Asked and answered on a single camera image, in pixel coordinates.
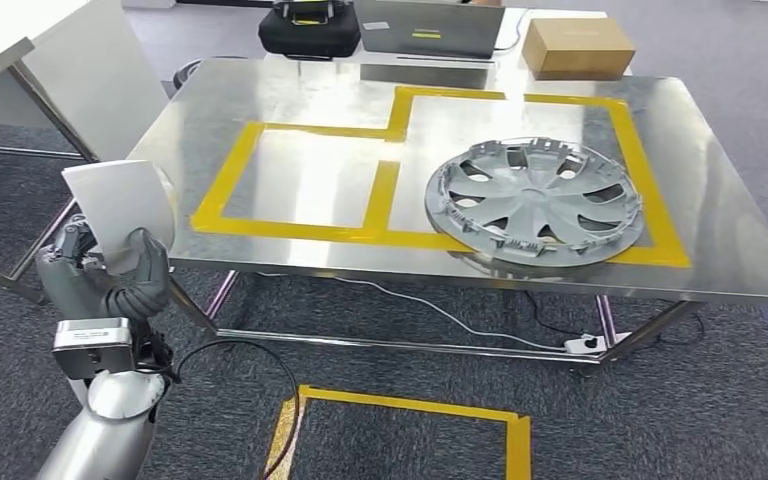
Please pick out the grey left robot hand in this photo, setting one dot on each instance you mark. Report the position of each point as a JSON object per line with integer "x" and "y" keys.
{"x": 76, "y": 291}

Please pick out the white curved plastic part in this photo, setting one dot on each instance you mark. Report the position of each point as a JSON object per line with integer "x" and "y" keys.
{"x": 122, "y": 205}

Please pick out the steel workbench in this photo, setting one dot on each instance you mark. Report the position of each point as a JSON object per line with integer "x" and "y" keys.
{"x": 722, "y": 199}

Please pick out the yellow table tape outline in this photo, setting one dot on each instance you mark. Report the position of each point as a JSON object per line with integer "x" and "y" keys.
{"x": 291, "y": 233}

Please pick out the black round chair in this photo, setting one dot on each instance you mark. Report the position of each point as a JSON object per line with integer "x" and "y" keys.
{"x": 185, "y": 73}

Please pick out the black carry bag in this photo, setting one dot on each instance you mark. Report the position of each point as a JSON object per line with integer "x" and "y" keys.
{"x": 308, "y": 36}

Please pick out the grey laptop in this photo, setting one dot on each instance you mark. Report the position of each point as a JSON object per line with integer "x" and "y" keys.
{"x": 424, "y": 26}

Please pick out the grey wheel hubcap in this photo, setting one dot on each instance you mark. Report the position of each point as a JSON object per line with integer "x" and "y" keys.
{"x": 533, "y": 202}

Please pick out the white power strip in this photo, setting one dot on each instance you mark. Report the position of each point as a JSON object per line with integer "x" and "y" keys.
{"x": 589, "y": 343}

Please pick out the brown cardboard box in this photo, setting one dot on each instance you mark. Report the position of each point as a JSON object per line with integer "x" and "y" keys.
{"x": 576, "y": 46}

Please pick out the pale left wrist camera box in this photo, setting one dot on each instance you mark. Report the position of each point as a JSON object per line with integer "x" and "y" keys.
{"x": 92, "y": 351}

